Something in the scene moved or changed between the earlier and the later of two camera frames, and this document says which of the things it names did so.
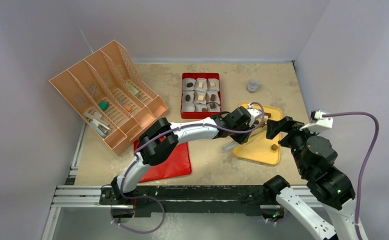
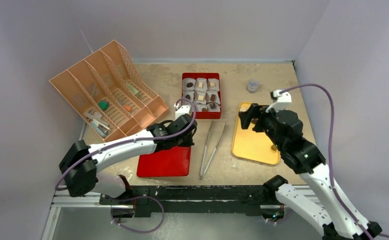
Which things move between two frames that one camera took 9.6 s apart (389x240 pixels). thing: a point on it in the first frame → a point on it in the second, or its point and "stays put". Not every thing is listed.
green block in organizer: x=103 y=104 stays put
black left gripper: x=241 y=139 → x=188 y=142
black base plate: x=241 y=199 stays put
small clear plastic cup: x=252 y=85 stays put
